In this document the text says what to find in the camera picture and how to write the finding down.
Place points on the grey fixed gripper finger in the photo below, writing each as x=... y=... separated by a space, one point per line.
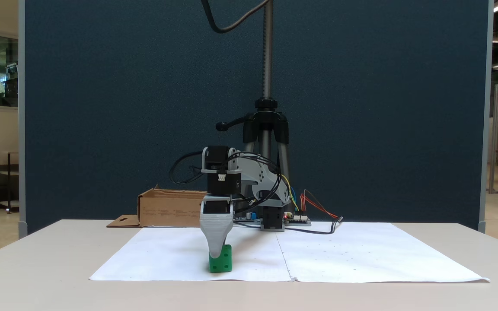
x=216 y=231

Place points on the green die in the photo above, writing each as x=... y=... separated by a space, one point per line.
x=224 y=263

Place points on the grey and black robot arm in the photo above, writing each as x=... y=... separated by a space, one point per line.
x=253 y=172

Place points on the blue power circuit board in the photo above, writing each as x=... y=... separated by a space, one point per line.
x=244 y=218

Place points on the brown cardboard box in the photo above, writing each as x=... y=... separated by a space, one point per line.
x=169 y=211

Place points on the white paper sheet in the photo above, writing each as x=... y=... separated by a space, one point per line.
x=158 y=255
x=374 y=255

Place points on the circuit board with red light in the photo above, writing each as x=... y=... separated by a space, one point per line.
x=298 y=220

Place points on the dark blue partition panel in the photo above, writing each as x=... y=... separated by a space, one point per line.
x=102 y=108

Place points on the black and grey tripod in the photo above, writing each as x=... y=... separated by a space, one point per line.
x=267 y=52

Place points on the black shelf cart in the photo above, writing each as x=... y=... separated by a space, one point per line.
x=7 y=172

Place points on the grey framed window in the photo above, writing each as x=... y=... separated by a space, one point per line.
x=4 y=69

